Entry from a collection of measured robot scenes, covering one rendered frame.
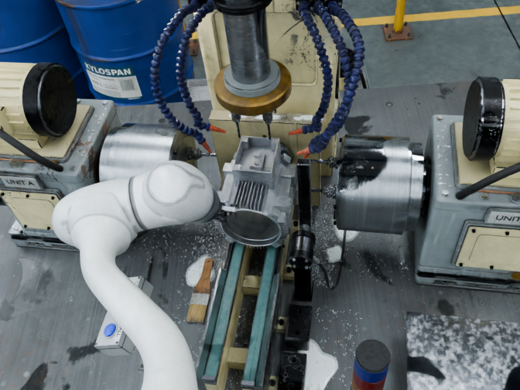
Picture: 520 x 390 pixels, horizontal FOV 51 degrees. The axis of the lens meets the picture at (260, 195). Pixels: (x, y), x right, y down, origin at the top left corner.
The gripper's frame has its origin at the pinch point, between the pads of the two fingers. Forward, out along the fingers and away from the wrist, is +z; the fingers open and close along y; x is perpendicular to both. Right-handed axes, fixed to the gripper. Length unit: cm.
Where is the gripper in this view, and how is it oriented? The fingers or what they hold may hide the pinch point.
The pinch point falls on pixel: (220, 215)
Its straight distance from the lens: 130.3
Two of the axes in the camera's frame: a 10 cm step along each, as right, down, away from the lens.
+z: 1.5, 1.6, 9.7
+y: -9.8, -0.7, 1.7
